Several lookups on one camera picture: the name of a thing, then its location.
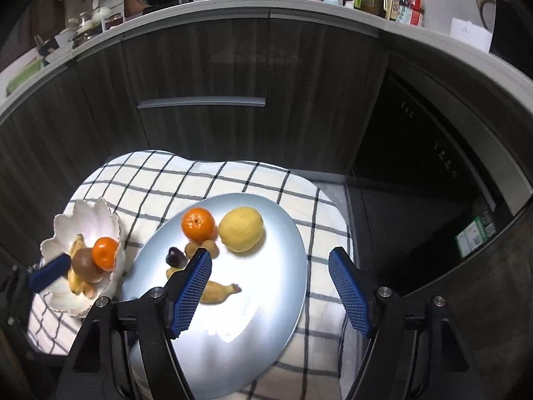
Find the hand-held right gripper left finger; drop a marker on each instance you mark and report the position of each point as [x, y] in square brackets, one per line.
[191, 296]

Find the black knife block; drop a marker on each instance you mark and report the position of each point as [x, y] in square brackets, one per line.
[43, 46]

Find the red label sauce bottle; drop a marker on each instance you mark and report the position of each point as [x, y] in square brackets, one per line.
[415, 4]

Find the brown kiwi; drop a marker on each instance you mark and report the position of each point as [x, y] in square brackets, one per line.
[85, 262]

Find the white electric kettle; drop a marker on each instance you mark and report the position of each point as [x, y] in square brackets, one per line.
[483, 8]

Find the dark purple plum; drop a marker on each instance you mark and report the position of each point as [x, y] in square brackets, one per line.
[175, 257]

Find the white teapot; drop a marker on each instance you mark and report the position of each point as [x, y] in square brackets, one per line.
[101, 14]

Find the black microwave oven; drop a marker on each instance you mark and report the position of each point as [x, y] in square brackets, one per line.
[506, 29]

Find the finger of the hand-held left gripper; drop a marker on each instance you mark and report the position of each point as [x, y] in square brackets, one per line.
[50, 273]

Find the green plastic basin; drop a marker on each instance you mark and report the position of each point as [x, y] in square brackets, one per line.
[25, 75]

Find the small yellow banana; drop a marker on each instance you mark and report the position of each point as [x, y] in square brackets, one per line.
[220, 291]
[77, 245]

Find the dark soy sauce bottle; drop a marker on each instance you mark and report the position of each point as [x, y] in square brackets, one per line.
[395, 4]

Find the white lotus-shaped bowl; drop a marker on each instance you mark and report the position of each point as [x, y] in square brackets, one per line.
[104, 216]

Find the orange mandarin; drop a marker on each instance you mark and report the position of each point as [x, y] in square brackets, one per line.
[104, 252]
[198, 225]

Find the yellow lemon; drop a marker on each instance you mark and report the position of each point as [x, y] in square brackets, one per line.
[241, 229]

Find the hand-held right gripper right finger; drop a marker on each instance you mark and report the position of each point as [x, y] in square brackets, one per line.
[349, 296]

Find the black built-in dishwasher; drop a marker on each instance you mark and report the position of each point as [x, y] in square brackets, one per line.
[416, 166]

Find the dark wood base cabinets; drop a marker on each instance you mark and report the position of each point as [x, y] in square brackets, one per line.
[200, 58]

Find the grey-blue round plate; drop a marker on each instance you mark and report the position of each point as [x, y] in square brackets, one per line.
[258, 300]

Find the black white checked cloth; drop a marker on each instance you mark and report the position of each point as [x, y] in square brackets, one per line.
[175, 175]

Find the green-lid oil jug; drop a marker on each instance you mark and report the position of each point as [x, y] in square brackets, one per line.
[368, 4]

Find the white countertop appliance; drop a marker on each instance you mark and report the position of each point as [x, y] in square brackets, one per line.
[468, 35]

